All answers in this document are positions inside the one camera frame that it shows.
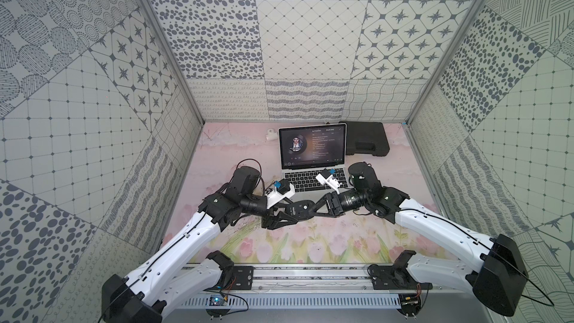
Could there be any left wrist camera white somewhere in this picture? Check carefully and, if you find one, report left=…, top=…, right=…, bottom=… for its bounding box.
left=265, top=179, right=296, bottom=209

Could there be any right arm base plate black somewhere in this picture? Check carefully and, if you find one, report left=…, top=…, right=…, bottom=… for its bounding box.
left=367, top=264, right=433, bottom=291

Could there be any black plastic tool case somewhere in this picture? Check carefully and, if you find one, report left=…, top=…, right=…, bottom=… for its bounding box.
left=342, top=121, right=390, bottom=157

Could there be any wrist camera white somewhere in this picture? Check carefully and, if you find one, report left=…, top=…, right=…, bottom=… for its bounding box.
left=315, top=169, right=341, bottom=194
left=265, top=179, right=296, bottom=209

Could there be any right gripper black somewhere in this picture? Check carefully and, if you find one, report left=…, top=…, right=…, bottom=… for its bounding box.
left=307, top=189, right=369, bottom=218

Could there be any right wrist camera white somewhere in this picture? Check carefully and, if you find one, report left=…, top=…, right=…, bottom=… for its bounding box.
left=315, top=169, right=341, bottom=194

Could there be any black wireless mouse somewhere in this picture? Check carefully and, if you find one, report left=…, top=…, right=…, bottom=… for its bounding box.
left=285, top=200, right=315, bottom=221

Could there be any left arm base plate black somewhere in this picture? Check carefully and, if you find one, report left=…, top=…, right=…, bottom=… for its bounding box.
left=206, top=266, right=254, bottom=292

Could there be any aluminium mounting rail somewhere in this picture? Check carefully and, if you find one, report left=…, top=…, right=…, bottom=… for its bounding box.
left=232, top=256, right=472, bottom=293

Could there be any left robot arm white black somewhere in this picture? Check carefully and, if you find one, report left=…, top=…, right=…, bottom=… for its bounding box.
left=99, top=165, right=295, bottom=322

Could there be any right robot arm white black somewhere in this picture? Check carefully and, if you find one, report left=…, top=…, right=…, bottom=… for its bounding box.
left=303, top=162, right=532, bottom=317

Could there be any silver laptop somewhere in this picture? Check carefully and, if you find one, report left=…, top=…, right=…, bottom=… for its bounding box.
left=278, top=124, right=348, bottom=202

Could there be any small white clip object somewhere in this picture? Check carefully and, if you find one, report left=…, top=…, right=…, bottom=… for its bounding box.
left=266, top=129, right=278, bottom=141

